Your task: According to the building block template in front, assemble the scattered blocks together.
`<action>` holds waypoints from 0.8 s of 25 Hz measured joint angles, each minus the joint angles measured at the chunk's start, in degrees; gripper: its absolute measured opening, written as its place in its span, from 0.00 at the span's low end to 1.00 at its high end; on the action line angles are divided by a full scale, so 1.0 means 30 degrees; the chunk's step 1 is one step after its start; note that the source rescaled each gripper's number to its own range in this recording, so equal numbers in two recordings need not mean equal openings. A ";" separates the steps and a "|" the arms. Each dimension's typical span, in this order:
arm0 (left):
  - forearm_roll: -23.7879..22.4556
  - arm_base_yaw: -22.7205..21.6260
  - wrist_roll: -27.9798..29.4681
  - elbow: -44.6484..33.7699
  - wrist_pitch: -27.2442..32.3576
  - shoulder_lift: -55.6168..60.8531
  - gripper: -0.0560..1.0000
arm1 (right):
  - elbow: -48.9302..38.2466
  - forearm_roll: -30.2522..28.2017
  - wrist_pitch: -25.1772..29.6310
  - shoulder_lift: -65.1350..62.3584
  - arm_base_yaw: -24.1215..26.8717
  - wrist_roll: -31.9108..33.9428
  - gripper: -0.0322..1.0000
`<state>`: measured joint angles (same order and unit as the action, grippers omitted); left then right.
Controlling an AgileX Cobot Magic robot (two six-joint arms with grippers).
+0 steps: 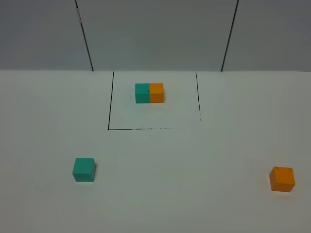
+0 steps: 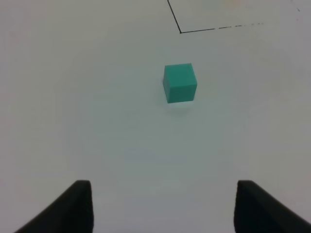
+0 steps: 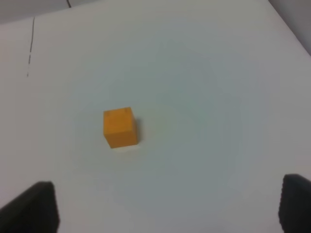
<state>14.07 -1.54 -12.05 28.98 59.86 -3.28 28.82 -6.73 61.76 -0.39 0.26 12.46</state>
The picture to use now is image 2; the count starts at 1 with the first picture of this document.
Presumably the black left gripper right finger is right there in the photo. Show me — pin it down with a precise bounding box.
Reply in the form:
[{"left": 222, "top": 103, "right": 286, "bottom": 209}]
[{"left": 233, "top": 180, "right": 311, "bottom": 233}]

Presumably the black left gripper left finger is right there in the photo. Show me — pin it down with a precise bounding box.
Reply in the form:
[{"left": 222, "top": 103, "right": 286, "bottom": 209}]
[{"left": 17, "top": 180, "right": 94, "bottom": 233}]

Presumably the teal cube block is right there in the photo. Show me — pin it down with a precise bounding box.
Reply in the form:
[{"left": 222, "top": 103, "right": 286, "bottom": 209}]
[{"left": 163, "top": 63, "right": 197, "bottom": 103}]

